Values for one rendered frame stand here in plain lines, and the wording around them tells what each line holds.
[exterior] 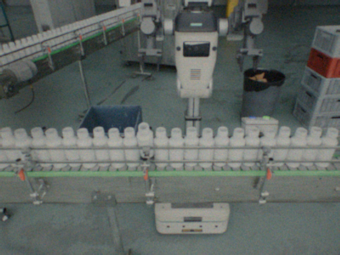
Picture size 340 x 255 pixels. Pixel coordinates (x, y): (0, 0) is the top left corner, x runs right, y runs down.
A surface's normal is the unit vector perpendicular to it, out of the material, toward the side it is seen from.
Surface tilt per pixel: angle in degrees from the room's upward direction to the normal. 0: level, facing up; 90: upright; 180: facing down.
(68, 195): 90
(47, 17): 90
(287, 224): 0
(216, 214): 31
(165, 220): 90
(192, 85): 90
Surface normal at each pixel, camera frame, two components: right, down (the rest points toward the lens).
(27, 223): 0.00, -0.84
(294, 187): 0.00, 0.55
